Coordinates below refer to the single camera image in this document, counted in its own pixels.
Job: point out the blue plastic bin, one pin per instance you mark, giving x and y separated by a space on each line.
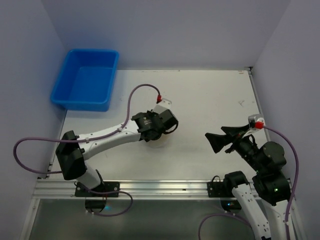
86 80

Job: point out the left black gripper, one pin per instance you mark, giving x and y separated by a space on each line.
154 136

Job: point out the white mesh laundry bag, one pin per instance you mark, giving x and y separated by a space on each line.
159 142

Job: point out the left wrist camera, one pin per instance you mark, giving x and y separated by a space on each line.
163 105

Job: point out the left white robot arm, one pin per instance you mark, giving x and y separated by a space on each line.
74 150

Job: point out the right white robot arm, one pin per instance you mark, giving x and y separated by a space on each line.
269 182

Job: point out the aluminium mounting rail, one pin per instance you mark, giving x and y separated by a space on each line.
56 189

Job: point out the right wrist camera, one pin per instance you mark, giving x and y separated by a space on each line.
256 121

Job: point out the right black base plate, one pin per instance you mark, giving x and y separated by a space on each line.
217 189

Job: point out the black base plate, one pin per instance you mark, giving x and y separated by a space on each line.
106 186
217 189

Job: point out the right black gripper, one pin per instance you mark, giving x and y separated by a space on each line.
233 139

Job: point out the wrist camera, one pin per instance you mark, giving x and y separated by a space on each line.
256 121
163 105

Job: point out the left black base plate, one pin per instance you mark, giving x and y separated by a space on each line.
106 186

